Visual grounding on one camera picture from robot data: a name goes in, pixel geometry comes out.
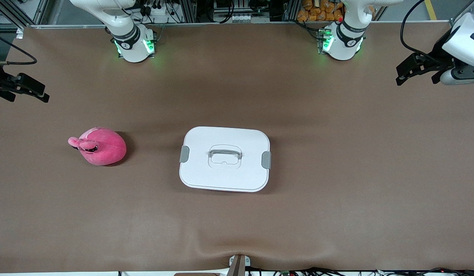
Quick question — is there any white lid with grey clips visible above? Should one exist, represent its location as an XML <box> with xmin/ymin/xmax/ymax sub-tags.
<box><xmin>179</xmin><ymin>126</ymin><xmax>272</xmax><ymax>193</ymax></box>

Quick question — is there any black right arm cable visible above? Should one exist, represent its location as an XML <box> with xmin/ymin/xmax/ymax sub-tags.
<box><xmin>0</xmin><ymin>33</ymin><xmax>37</xmax><ymax>66</ymax></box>

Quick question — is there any diagonal aluminium frame strut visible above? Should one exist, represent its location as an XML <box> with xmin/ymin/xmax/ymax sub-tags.
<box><xmin>0</xmin><ymin>0</ymin><xmax>44</xmax><ymax>25</ymax></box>

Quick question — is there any pink plush flamingo toy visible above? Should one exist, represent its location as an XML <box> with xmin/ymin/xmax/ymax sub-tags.
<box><xmin>67</xmin><ymin>127</ymin><xmax>127</xmax><ymax>166</ymax></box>

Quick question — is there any brown table mat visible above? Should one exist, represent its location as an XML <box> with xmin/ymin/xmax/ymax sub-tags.
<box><xmin>0</xmin><ymin>21</ymin><xmax>474</xmax><ymax>273</ymax></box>

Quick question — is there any grey camera mast bracket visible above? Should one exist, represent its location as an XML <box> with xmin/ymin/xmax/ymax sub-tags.
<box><xmin>228</xmin><ymin>254</ymin><xmax>251</xmax><ymax>276</ymax></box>

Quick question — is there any aluminium frame post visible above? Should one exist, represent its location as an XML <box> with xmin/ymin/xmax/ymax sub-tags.
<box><xmin>287</xmin><ymin>0</ymin><xmax>300</xmax><ymax>21</ymax></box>
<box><xmin>182</xmin><ymin>0</ymin><xmax>197</xmax><ymax>23</ymax></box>

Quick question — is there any orange snack packet pile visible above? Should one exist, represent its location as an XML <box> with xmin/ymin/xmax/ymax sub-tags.
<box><xmin>297</xmin><ymin>0</ymin><xmax>344</xmax><ymax>22</ymax></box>

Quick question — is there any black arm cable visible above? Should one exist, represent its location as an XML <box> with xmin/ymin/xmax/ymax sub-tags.
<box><xmin>0</xmin><ymin>33</ymin><xmax>37</xmax><ymax>66</ymax></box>
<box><xmin>400</xmin><ymin>0</ymin><xmax>452</xmax><ymax>66</ymax></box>

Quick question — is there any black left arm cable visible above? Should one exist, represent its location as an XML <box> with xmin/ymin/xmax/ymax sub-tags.
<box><xmin>400</xmin><ymin>0</ymin><xmax>452</xmax><ymax>66</ymax></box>

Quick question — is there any white power strip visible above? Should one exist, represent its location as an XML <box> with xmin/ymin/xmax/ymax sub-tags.
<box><xmin>145</xmin><ymin>7</ymin><xmax>172</xmax><ymax>23</ymax></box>

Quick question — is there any aluminium corner post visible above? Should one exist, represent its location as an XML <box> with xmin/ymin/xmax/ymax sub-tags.
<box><xmin>449</xmin><ymin>0</ymin><xmax>474</xmax><ymax>29</ymax></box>

